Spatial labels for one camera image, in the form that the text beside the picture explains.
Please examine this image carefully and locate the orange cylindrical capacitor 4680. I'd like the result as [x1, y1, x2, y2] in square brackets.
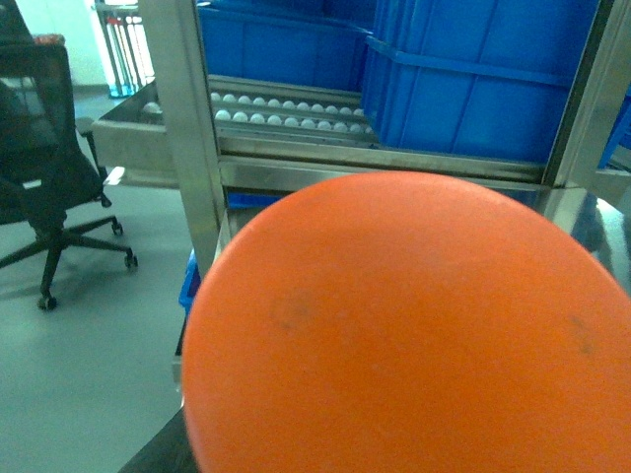
[182, 171, 630, 472]

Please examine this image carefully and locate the stainless steel roller rack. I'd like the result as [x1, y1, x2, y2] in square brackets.
[94, 1, 630, 275]

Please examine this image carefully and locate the blue plastic bin behind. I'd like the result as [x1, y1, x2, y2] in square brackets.
[197, 1, 369, 92]

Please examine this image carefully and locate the large blue plastic bin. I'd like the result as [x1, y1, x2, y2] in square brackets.
[362, 0, 598, 164]

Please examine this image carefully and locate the black office chair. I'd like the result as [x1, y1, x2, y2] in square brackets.
[1, 1, 138, 311]

